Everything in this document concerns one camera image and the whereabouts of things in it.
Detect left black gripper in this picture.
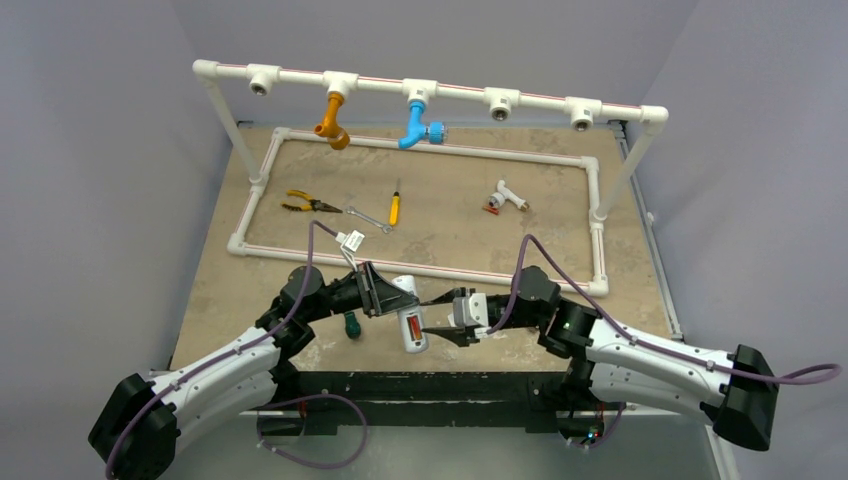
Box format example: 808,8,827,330
303,261,418,323

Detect white remote control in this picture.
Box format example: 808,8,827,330
392,275,429,354

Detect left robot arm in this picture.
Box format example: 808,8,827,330
88,262,419,479

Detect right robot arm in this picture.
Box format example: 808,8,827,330
428,266,779,451

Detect silver combination wrench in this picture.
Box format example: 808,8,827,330
345,206,393,234

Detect white plastic faucet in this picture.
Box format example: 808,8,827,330
487,180,529,212

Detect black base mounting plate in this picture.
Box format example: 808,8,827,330
257,371,621,440

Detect orange plastic faucet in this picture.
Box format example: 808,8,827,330
313,92,350,150

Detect blue plastic faucet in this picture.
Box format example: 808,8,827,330
397,100,448,150

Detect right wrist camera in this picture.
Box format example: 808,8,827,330
448,293,490,332

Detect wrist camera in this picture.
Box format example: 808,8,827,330
448,293,490,332
335,230,366,271

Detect green handled screwdriver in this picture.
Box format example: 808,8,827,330
343,311,362,340

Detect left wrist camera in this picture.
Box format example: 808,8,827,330
335,230,366,271

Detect yellow handled screwdriver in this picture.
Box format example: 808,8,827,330
388,178,401,227

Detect aluminium extrusion rail frame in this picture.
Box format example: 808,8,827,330
119,119,742,480

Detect yellow handled pliers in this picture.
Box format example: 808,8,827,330
281,189,343,214

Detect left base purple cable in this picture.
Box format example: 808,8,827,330
255,393,370,472

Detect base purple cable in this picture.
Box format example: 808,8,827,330
563,400,628,452
255,393,370,472

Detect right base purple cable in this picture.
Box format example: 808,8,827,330
563,400,628,452

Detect white PVC pipe frame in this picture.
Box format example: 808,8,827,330
192,59,669,297

